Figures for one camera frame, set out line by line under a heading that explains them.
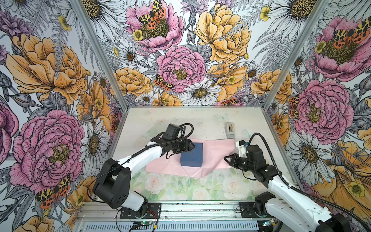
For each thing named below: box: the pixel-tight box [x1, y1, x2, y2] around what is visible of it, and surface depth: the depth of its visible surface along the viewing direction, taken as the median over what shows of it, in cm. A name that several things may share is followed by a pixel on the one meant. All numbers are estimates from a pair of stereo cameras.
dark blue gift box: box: [180, 142, 203, 168], surface depth 89 cm
